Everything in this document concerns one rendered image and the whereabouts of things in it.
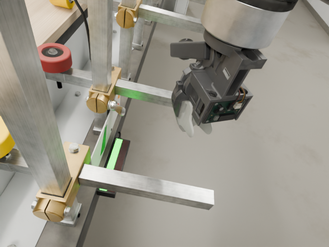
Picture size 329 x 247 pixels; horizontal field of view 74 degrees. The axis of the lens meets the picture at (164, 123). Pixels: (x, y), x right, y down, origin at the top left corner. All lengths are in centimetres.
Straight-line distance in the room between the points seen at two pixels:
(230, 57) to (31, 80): 21
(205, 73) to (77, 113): 59
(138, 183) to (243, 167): 129
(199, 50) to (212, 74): 4
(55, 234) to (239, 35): 50
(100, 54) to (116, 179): 25
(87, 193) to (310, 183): 164
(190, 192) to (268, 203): 121
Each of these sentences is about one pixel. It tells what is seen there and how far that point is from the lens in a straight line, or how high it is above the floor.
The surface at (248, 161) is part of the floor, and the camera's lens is 172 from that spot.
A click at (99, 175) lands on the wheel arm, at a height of 84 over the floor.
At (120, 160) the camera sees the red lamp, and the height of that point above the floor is 70.
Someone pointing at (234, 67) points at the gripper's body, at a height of 110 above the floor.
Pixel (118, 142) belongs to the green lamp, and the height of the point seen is 70.
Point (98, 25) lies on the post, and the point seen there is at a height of 103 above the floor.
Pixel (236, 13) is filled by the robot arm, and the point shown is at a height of 116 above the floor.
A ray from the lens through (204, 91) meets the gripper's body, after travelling 29.
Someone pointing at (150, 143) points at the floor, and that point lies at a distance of 153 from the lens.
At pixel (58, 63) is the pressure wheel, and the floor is 90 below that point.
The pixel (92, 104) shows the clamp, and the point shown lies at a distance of 54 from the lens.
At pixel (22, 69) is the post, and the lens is 22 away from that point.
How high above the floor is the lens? 123
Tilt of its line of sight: 48 degrees down
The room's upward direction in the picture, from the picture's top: 17 degrees clockwise
